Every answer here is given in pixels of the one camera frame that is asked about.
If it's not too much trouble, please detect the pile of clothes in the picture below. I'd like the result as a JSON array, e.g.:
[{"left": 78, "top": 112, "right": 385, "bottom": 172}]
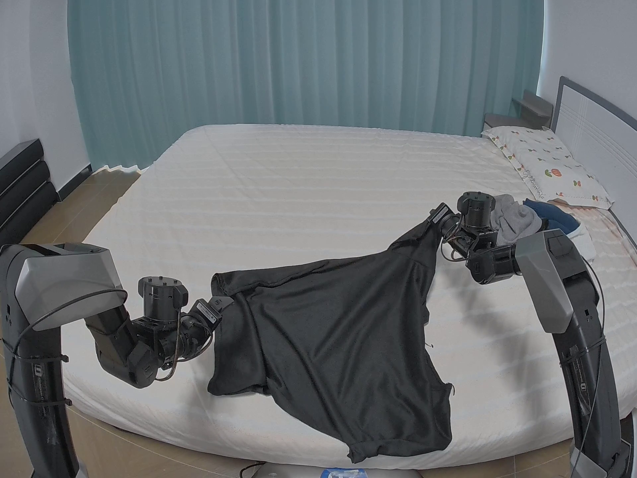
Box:
[{"left": 493, "top": 194, "right": 598, "bottom": 260}]

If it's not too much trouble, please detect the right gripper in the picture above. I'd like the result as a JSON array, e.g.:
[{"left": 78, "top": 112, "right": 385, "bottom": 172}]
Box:
[{"left": 440, "top": 214, "right": 466, "bottom": 243}]

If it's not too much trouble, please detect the blue-green curtain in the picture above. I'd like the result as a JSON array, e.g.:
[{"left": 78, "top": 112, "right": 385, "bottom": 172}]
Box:
[{"left": 67, "top": 0, "right": 545, "bottom": 170}]

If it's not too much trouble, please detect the black T-shirt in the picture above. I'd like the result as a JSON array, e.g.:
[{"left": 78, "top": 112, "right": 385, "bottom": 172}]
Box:
[{"left": 206, "top": 215, "right": 455, "bottom": 464}]

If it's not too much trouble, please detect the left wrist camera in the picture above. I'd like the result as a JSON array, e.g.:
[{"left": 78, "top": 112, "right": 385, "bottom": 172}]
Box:
[{"left": 195, "top": 297, "right": 226, "bottom": 326}]

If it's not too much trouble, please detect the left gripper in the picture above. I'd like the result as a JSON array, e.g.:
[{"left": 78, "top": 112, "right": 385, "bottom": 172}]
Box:
[{"left": 175, "top": 312, "right": 215, "bottom": 360}]

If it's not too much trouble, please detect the white printed pillow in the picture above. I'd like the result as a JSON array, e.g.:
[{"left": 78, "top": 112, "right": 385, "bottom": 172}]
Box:
[{"left": 480, "top": 126, "right": 614, "bottom": 209}]

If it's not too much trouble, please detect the bed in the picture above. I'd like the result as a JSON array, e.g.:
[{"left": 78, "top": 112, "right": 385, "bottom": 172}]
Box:
[{"left": 60, "top": 75, "right": 637, "bottom": 469}]

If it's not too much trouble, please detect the grey bedside table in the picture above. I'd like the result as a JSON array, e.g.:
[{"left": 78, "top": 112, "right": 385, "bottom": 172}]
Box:
[{"left": 484, "top": 89, "right": 554, "bottom": 129}]

